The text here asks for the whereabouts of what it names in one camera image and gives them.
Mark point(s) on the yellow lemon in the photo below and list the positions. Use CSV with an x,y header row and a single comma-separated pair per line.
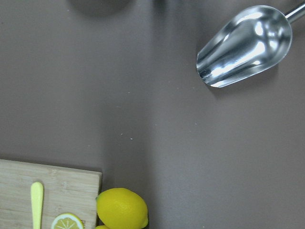
x,y
101,227
120,208

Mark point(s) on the wooden cutting board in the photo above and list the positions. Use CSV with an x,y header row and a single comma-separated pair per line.
x,y
66,190

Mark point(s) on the metal scoop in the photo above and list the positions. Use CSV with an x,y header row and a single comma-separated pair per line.
x,y
253,41

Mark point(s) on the yellow plastic knife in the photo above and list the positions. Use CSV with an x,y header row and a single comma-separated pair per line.
x,y
36,195

